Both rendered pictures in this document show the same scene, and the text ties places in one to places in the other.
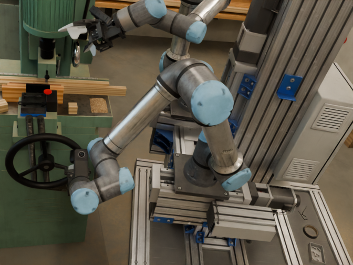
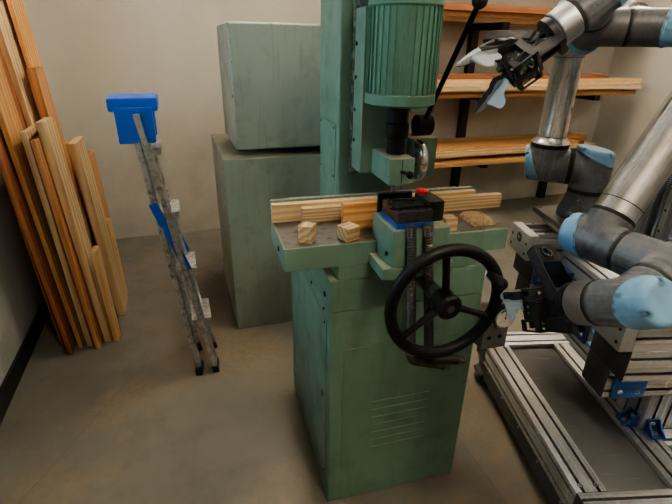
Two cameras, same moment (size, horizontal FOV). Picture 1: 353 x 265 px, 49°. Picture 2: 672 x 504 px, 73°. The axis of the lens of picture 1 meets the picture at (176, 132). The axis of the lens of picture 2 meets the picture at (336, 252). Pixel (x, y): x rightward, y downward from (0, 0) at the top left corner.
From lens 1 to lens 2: 0.82 m
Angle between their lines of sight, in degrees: 15
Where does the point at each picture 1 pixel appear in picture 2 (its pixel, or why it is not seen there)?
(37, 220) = (387, 438)
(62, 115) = not seen: hidden behind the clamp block
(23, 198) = (371, 399)
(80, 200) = (652, 295)
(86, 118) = (471, 235)
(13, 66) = not seen: hidden behind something
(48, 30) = (413, 93)
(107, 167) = (646, 242)
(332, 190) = not seen: outside the picture
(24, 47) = (342, 164)
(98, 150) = (598, 224)
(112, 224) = (479, 439)
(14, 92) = (360, 212)
